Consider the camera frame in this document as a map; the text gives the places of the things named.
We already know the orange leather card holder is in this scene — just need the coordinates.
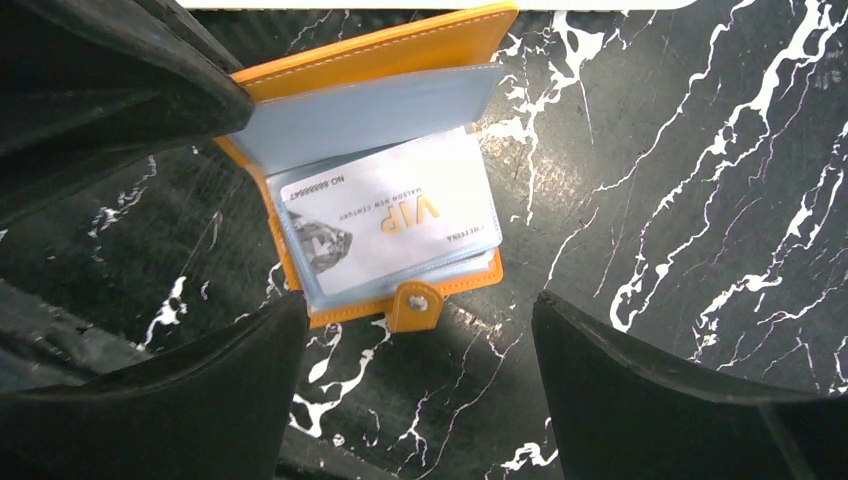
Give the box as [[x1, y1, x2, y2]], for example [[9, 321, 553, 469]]
[[217, 1, 518, 333]]

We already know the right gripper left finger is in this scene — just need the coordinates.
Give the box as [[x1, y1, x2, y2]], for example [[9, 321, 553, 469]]
[[1, 294, 309, 479]]

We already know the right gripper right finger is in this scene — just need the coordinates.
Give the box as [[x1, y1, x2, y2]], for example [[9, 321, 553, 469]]
[[532, 291, 847, 479]]

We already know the white plastic basket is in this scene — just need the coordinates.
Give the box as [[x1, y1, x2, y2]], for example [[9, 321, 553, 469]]
[[177, 0, 694, 11]]

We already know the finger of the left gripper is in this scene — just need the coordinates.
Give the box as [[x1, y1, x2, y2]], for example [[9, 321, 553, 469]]
[[1, 1, 254, 225]]

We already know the white patterned card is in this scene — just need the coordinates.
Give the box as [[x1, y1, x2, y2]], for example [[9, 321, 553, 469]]
[[275, 127, 502, 304]]

